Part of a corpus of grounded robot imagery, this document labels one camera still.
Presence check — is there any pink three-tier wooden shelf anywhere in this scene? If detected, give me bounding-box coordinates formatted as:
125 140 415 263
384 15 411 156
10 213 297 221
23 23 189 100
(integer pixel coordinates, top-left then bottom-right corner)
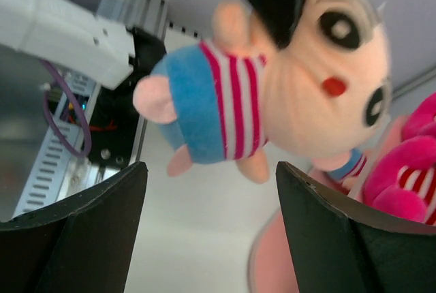
247 115 436 293

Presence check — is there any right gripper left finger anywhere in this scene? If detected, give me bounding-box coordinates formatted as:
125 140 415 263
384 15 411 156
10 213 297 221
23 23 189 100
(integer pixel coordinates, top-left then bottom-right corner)
1 161 148 293

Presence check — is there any peach-faced boy plush doll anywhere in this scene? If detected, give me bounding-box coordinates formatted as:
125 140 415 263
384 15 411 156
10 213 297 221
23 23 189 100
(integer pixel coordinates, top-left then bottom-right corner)
133 0 392 183

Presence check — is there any aluminium front rail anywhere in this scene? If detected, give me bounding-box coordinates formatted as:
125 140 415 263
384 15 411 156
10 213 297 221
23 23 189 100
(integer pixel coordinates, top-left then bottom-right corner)
87 0 202 185

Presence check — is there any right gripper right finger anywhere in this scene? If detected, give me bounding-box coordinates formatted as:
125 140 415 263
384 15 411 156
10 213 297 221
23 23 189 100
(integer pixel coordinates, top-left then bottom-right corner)
276 161 435 293

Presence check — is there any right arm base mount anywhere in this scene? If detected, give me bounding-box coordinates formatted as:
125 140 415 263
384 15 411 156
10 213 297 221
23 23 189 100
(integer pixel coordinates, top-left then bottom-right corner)
88 27 166 169

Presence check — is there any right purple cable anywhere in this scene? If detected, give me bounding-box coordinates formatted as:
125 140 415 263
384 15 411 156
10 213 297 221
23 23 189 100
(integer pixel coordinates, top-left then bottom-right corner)
39 59 93 157

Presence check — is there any slotted grey cable duct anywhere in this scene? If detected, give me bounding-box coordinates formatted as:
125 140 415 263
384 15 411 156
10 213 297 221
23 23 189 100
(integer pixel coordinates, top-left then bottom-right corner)
12 73 99 218

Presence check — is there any white pink-eared plush toy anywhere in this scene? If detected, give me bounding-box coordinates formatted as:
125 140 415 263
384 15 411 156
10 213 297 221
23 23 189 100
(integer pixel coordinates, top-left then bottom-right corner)
362 94 435 226

